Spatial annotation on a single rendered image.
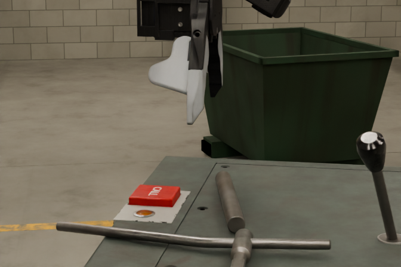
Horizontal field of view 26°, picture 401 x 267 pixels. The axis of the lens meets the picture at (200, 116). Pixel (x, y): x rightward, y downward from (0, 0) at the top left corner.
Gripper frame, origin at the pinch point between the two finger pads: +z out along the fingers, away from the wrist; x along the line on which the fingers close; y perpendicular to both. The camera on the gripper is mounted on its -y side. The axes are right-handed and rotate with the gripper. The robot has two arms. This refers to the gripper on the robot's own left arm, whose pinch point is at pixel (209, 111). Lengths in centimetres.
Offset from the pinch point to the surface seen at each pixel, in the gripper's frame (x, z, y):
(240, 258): 5.2, 14.9, -4.4
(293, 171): -35.8, 16.7, -7.2
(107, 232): -2.8, 16.0, 12.8
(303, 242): -1.0, 15.0, -10.7
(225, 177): -23.5, 14.5, 1.4
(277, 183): -29.1, 16.7, -5.3
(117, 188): -413, 142, 126
